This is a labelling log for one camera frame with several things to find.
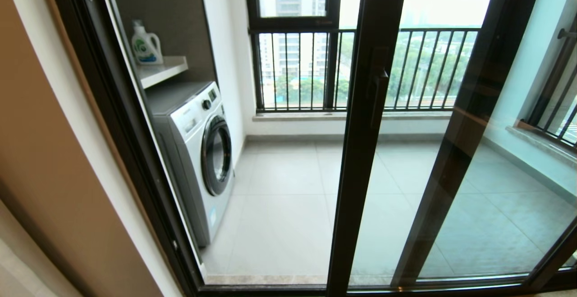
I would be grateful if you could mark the dark-framed sliding glass door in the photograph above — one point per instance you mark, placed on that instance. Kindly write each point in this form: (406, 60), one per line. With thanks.
(356, 175)

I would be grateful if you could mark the dark framed sliding glass door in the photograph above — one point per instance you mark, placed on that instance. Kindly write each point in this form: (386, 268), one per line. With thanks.
(85, 40)

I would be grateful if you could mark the round dark washer door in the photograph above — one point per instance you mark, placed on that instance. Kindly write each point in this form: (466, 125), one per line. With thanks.
(217, 155)

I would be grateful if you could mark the dark washer control knob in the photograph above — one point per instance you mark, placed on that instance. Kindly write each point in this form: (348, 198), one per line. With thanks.
(207, 104)

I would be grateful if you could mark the silver front-load washing machine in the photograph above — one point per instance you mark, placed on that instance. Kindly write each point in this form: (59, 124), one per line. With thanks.
(189, 166)

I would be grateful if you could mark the blue white label sticker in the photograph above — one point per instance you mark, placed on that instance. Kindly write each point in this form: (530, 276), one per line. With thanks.
(212, 217)

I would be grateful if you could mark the white detergent bottle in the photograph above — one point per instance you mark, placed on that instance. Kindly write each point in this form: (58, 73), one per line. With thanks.
(146, 49)

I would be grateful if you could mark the black balcony railing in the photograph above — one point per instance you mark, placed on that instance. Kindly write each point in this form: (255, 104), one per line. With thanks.
(428, 29)

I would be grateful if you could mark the dark-framed fixed glass door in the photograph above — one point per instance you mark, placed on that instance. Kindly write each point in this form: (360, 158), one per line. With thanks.
(466, 121)

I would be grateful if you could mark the stone side window sill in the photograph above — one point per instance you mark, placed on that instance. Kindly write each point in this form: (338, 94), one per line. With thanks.
(541, 140)

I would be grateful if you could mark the black side window railing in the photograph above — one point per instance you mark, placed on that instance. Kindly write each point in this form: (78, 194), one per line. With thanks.
(543, 94)

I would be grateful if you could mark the dark window frame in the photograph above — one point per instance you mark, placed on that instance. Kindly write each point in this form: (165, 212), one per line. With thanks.
(332, 62)

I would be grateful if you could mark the white wall shelf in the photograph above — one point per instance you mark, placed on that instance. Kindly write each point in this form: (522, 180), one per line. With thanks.
(160, 70)

